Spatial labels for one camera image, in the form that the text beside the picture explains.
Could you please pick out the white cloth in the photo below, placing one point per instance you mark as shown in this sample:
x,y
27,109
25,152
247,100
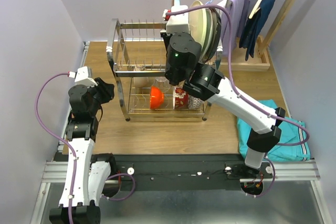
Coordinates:
x,y
220,2

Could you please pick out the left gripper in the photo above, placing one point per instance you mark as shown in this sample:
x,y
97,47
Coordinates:
x,y
102,91

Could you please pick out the lavender towel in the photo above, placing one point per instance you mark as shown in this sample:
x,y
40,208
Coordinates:
x,y
238,11

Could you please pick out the orange bowl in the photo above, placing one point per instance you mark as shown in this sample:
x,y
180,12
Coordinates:
x,y
156,98

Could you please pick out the metal two-tier dish rack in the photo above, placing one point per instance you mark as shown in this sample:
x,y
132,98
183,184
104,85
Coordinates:
x,y
140,44

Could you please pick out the teal cloth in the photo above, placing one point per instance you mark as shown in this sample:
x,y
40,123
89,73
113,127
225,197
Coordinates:
x,y
289,134

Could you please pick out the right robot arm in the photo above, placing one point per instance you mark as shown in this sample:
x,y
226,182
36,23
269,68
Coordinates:
x,y
209,84

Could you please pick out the pale green plate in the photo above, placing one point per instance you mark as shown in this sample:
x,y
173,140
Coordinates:
x,y
197,20

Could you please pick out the red rimmed white plate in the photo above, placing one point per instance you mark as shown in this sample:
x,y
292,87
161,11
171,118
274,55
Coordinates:
x,y
216,35

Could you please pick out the teal flower plate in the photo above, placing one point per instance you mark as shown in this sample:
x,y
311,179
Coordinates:
x,y
210,30

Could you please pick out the navy blue garment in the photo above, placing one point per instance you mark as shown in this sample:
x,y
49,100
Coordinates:
x,y
254,26

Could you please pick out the wooden clothes rack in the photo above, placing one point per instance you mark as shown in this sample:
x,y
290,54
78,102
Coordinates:
x,y
260,61

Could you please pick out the patterned small bowl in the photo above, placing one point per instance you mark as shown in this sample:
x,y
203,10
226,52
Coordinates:
x,y
194,103

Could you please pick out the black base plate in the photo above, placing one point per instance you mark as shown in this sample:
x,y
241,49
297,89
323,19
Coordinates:
x,y
190,172

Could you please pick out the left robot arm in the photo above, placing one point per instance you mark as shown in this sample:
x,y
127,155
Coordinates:
x,y
86,172

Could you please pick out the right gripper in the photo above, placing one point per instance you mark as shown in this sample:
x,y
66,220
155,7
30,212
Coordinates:
x,y
166,38

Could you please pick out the clear plastic cup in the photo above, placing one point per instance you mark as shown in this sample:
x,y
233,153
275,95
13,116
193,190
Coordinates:
x,y
162,83

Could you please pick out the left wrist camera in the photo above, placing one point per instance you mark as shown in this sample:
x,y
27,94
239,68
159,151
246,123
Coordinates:
x,y
83,76

